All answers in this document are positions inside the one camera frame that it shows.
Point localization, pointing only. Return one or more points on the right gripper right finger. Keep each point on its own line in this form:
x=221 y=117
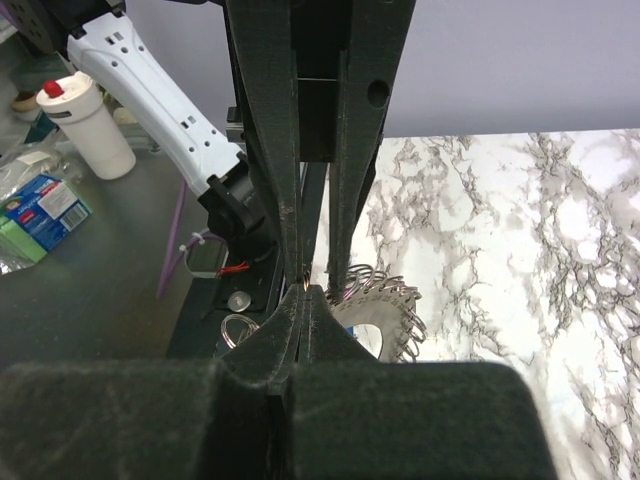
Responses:
x=438 y=420

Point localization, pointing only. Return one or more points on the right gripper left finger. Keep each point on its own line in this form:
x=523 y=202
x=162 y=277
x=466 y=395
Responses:
x=154 y=419

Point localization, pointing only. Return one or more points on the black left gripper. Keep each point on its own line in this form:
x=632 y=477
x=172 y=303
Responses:
x=262 y=32

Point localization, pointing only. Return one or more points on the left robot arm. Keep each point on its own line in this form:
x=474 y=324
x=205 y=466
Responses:
x=100 y=40

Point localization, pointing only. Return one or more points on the blue green product box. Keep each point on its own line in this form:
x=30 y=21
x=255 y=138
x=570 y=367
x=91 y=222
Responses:
x=38 y=217

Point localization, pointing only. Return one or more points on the white cylindrical container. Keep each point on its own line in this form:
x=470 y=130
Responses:
x=75 y=104

